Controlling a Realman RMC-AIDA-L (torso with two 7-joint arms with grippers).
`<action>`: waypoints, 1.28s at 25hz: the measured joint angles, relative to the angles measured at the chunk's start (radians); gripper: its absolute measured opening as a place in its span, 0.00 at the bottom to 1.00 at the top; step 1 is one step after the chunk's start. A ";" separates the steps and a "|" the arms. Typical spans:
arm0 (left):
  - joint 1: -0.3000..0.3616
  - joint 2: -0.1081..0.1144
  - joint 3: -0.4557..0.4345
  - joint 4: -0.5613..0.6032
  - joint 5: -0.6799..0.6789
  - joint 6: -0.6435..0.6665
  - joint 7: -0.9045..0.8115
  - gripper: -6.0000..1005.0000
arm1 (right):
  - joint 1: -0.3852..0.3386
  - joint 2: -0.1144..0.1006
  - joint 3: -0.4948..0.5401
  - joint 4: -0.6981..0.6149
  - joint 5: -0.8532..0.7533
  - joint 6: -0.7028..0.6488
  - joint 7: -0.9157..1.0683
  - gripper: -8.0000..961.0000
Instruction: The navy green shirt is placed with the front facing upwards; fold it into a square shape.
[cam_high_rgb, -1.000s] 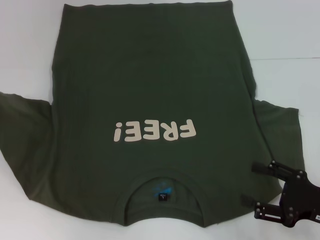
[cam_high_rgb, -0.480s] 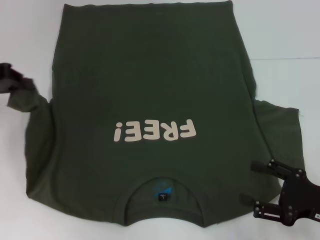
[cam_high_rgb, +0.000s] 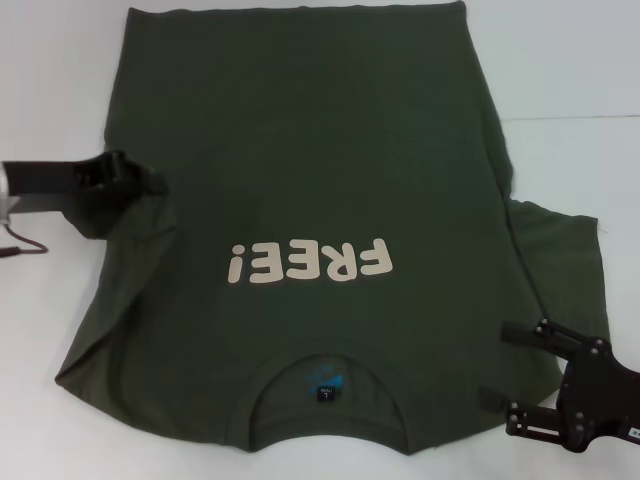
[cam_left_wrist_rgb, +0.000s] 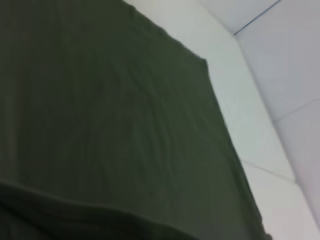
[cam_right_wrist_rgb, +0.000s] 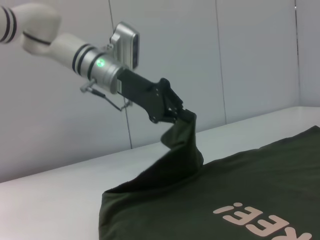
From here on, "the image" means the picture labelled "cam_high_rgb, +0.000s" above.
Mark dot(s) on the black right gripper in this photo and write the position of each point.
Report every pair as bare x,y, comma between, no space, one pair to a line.
597,392

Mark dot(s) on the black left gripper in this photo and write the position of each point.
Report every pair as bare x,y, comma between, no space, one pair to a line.
42,177

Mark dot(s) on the dark green FREE t-shirt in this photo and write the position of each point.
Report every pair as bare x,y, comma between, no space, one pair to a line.
325,150

